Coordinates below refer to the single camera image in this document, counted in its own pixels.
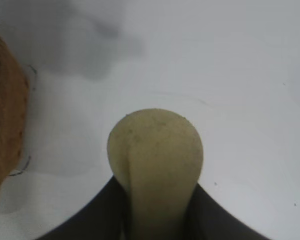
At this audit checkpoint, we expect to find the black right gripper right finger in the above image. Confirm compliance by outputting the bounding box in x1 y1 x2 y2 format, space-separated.
185 182 268 240

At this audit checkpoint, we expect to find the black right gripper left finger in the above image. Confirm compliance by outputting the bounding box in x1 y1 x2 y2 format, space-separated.
37 174 131 240

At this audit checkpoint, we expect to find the pale yellow egg yolk pastry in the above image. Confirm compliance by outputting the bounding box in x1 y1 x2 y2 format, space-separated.
106 107 204 240

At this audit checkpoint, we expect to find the brown woven wicker basket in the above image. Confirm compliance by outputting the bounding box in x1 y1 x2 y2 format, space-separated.
0 29 31 213

